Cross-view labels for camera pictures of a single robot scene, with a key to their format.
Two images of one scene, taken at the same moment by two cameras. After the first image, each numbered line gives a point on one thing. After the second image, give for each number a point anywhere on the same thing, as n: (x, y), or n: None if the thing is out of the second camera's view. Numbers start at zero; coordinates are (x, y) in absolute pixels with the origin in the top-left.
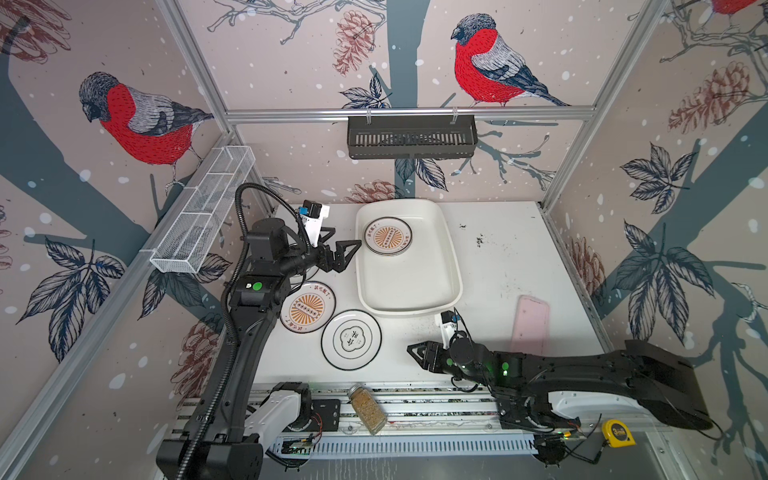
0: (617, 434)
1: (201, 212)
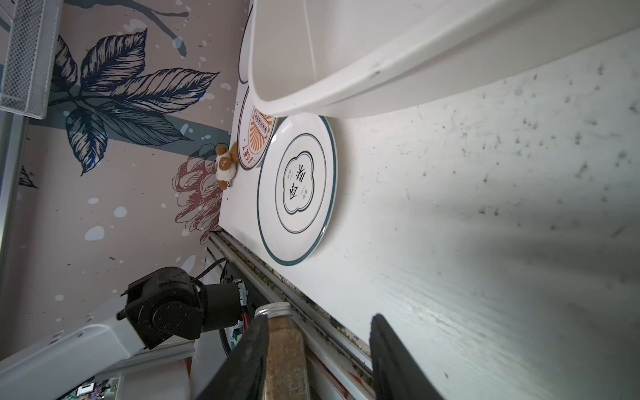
0: None
1: (31, 57)
